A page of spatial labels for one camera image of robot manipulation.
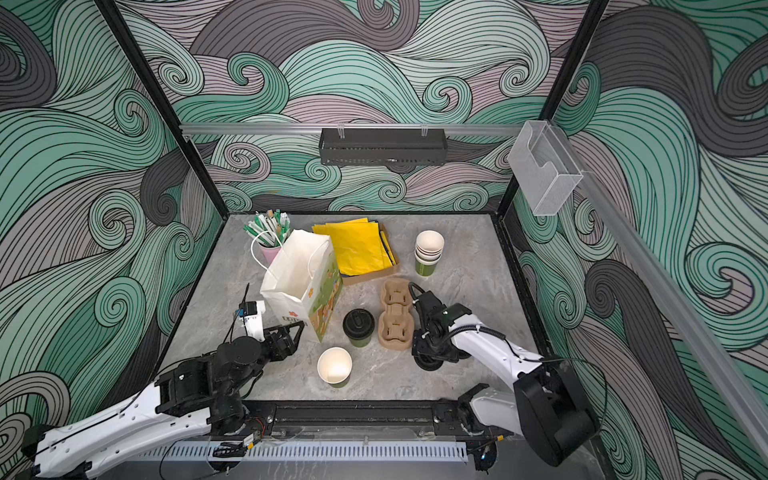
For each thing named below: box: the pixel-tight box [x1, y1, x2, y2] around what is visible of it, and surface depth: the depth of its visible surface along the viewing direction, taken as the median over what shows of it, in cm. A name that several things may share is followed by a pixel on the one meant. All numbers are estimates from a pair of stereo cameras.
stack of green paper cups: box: [414, 230, 445, 277], surface depth 94 cm
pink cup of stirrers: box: [243, 208, 292, 266], surface depth 94 cm
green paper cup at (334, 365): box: [317, 346, 353, 388], surface depth 76 cm
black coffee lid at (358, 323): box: [342, 308, 375, 339], surface depth 80 cm
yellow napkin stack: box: [312, 217, 397, 276], surface depth 106 cm
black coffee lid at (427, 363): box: [414, 354, 444, 371], surface depth 83 cm
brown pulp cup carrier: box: [378, 277, 415, 351], surface depth 87 cm
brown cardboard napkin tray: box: [341, 220, 400, 286], surface depth 100 cm
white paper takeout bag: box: [260, 229, 344, 343], surface depth 78 cm
